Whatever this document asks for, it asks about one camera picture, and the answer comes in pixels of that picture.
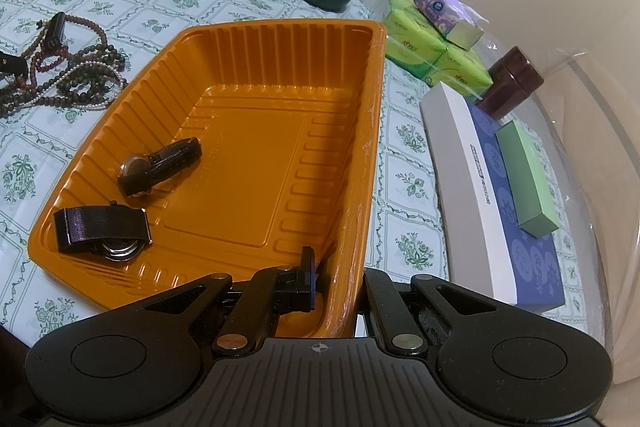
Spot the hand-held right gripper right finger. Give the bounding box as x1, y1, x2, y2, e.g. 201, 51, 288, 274
359, 270, 502, 354

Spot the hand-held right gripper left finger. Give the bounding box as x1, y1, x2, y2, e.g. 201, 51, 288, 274
141, 247, 319, 355

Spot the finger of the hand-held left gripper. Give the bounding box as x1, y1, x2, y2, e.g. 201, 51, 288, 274
0, 52, 29, 79

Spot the small black stick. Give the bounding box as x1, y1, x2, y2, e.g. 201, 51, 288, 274
49, 12, 67, 46

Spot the dark green bead necklace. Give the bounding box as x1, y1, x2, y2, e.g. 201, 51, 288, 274
0, 24, 129, 118

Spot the white pearl necklace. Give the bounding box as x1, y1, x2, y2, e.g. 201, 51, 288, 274
20, 19, 129, 112

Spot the orange plastic tray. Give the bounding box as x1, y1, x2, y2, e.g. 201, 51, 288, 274
27, 19, 388, 340

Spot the black leather strap watch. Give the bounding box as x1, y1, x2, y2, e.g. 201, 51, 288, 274
117, 137, 203, 198

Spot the black mesh strap watch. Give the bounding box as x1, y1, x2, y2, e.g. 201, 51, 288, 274
52, 202, 154, 264

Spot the white and blue box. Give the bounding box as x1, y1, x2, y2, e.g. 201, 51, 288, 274
419, 82, 567, 314

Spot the light green box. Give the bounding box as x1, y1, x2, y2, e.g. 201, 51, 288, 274
495, 121, 565, 239

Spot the dark brown jar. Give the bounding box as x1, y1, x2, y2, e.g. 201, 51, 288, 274
478, 46, 545, 122

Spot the purple tissue pack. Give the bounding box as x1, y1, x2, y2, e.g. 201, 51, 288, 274
413, 0, 485, 50

